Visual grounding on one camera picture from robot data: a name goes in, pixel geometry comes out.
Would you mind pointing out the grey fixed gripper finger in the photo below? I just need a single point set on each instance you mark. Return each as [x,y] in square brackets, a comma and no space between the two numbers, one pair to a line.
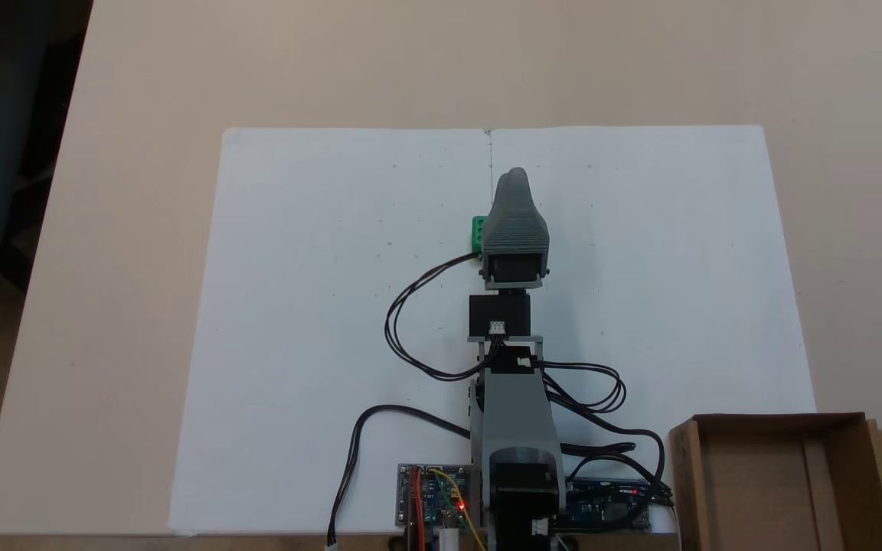
[516,195]

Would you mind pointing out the green dice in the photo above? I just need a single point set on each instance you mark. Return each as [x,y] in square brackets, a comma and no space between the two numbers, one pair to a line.
[478,233]

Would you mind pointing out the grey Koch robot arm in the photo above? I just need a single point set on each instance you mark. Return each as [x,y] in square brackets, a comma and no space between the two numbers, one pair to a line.
[517,413]

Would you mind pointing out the white paper sheet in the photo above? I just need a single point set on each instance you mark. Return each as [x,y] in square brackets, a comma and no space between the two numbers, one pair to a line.
[295,306]

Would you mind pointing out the blue circuit board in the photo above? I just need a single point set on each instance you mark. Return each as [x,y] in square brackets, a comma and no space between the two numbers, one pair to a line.
[609,514]

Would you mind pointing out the white usb plug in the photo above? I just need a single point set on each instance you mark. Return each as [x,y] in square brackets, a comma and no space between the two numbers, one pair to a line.
[449,542]

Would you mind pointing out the brown cardboard box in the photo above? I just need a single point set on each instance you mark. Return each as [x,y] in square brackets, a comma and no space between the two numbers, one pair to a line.
[762,459]

